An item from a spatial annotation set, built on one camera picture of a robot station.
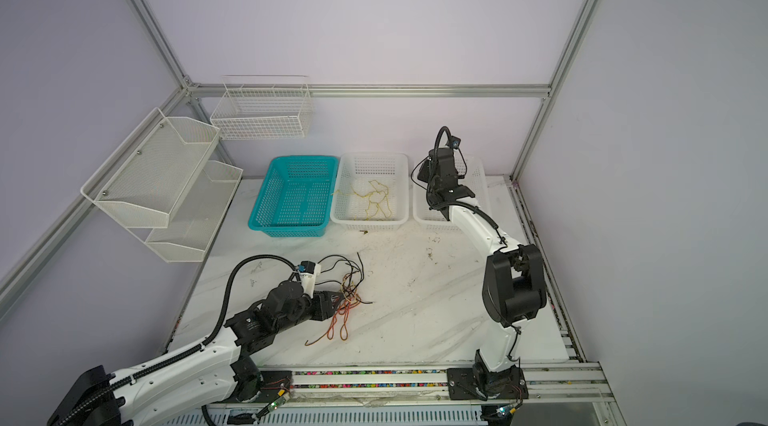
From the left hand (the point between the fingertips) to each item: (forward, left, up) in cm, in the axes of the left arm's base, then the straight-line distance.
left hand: (335, 297), depth 81 cm
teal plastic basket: (+44, +21, -8) cm, 49 cm away
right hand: (+36, -26, +19) cm, 48 cm away
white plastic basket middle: (+46, -7, -6) cm, 47 cm away
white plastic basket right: (+25, -28, +3) cm, 38 cm away
